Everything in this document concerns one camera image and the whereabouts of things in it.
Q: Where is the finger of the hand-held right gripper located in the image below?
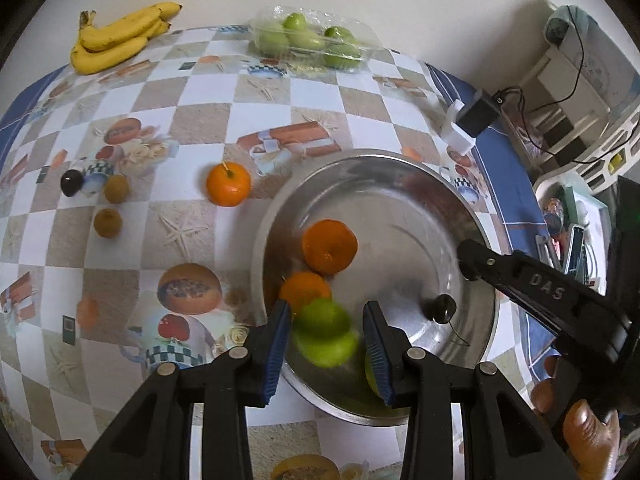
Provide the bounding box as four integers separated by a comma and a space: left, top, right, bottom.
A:
456, 238, 521, 295

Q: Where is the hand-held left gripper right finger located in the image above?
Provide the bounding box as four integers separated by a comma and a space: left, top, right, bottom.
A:
362, 300, 576, 480

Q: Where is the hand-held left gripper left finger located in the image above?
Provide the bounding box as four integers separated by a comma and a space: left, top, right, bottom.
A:
72, 299, 293, 480

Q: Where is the dark plum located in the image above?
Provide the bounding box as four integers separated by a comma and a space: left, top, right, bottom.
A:
431, 295, 457, 325

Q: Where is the large steel bowl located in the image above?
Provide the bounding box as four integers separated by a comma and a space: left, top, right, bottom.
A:
250, 149, 501, 427

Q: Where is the orange with stem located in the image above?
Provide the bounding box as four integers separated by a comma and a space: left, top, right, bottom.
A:
205, 161, 252, 207

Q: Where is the brown round longan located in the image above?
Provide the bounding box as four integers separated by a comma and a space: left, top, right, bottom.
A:
93, 208, 122, 237

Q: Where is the pale round longan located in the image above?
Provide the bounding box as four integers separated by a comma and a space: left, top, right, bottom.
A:
103, 175, 131, 205

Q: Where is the small black plum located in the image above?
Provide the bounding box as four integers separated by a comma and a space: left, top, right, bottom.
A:
60, 169, 84, 198

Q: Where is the person's right hand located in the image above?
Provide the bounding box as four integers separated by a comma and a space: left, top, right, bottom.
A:
530, 355, 623, 480

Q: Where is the black smartphone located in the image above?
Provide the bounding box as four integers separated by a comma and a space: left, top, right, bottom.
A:
565, 225, 588, 286

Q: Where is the colourful round tin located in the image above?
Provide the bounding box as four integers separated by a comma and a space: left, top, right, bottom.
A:
542, 197, 566, 231

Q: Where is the pale green box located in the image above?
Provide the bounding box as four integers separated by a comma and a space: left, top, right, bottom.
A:
562, 185, 611, 211

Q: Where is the white charging dock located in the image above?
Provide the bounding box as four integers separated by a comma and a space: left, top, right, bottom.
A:
440, 101, 476, 156

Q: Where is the black power adapter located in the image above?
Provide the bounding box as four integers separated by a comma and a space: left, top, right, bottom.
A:
457, 89, 502, 137

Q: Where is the white cluttered shelf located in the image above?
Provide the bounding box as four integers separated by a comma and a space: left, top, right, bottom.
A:
517, 2, 640, 191

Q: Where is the clear plastic clamshell box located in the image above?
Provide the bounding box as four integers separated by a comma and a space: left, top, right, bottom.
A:
248, 5, 385, 75

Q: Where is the pile of green jujubes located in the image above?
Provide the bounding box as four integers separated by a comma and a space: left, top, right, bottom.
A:
257, 12, 363, 71

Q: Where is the yellow banana bunch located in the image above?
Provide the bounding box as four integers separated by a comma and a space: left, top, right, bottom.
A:
70, 1, 183, 76

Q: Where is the black cable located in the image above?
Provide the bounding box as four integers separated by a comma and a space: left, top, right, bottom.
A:
492, 7, 586, 126

